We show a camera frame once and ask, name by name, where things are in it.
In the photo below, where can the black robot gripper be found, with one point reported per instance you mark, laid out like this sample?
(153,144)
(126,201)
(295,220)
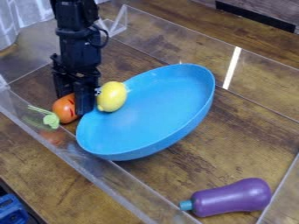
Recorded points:
(82,40)

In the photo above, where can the orange toy carrot green leaves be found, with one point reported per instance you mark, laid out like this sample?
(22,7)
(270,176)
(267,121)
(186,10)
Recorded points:
(62,112)

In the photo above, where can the yellow toy lemon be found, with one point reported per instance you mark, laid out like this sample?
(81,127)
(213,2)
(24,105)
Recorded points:
(113,96)

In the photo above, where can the blue round plastic plate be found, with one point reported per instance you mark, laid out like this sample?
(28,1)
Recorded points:
(167,103)

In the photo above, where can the white patterned curtain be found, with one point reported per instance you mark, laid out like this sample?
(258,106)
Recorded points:
(23,14)

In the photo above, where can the blue plastic crate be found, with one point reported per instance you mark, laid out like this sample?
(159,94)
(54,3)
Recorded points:
(12,212)

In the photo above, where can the black baseboard strip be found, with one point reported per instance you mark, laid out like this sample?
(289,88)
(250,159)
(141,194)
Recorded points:
(255,16)

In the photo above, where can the purple toy eggplant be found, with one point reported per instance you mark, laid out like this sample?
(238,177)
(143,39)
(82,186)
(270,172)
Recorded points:
(245,196)

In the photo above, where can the clear acrylic enclosure wall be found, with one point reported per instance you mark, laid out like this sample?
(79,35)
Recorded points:
(247,139)

